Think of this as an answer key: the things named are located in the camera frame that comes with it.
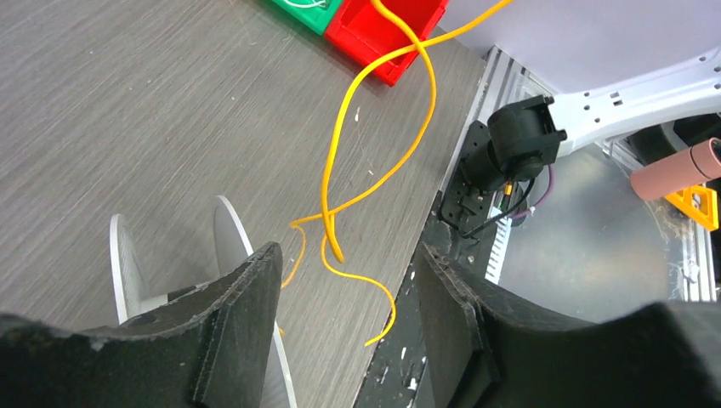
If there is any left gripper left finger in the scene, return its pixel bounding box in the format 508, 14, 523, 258
1, 242, 282, 407

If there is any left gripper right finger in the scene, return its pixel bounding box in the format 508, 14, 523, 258
415, 243, 721, 408

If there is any translucent white spool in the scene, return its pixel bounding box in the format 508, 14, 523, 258
109, 195, 298, 408

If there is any yellow cable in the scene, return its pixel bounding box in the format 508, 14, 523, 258
280, 0, 516, 348

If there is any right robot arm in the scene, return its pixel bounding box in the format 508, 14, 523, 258
459, 47, 720, 191

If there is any brown cardboard tube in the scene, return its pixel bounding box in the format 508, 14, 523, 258
630, 138, 720, 201

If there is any red bin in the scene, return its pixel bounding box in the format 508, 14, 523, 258
324, 0, 448, 66

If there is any green bin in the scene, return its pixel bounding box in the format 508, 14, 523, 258
271, 0, 343, 36

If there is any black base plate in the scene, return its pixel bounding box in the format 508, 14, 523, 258
354, 121, 511, 407

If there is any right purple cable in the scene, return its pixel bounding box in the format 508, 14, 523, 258
512, 166, 556, 218

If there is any yellow printed bracket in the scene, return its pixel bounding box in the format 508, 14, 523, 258
665, 185, 719, 231

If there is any aluminium rail front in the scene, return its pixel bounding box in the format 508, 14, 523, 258
438, 48, 720, 320

